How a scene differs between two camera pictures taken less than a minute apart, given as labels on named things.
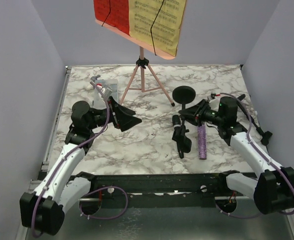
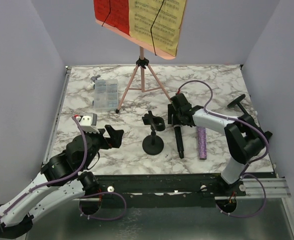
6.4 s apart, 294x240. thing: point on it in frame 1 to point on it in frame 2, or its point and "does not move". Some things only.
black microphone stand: x=182 y=95 to x=153 y=145
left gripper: x=124 y=121 to x=115 y=140
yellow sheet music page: x=166 y=28 does not move
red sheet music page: x=119 y=16 does not move
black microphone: x=177 y=135 does not move
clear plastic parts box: x=99 y=101 does not move
